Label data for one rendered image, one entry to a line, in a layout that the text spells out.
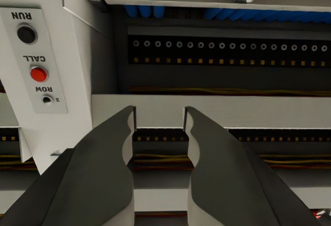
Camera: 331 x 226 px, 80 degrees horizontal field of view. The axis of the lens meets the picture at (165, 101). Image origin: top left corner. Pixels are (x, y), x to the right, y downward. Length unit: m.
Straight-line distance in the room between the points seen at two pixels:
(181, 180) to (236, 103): 0.26
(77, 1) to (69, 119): 0.14
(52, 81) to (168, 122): 0.15
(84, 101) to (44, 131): 0.08
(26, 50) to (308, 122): 0.37
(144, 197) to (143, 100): 0.20
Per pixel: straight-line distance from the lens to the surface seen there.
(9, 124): 0.33
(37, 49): 0.26
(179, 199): 0.41
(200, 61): 0.40
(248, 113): 0.30
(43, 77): 0.26
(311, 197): 0.51
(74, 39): 0.24
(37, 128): 0.32
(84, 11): 0.27
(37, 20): 0.25
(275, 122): 0.32
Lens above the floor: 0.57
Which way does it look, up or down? 30 degrees up
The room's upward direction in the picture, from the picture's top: 178 degrees counter-clockwise
